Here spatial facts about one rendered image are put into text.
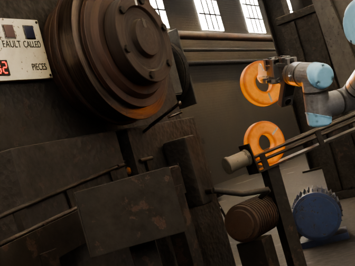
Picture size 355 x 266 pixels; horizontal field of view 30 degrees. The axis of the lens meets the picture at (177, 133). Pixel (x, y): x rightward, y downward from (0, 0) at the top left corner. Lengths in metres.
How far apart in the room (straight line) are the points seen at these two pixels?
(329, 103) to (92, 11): 0.75
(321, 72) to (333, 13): 2.69
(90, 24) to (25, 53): 0.20
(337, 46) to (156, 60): 2.74
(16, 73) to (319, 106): 0.88
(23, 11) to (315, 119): 0.92
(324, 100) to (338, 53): 2.68
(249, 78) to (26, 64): 0.75
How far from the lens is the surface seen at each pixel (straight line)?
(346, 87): 2.07
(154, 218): 1.37
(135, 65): 1.95
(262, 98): 2.25
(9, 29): 1.93
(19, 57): 1.92
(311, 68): 1.99
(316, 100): 2.01
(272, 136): 2.36
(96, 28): 1.95
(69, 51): 1.93
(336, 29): 4.65
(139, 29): 2.02
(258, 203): 2.26
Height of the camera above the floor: 0.73
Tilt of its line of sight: 2 degrees up
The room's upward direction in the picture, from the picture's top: 15 degrees counter-clockwise
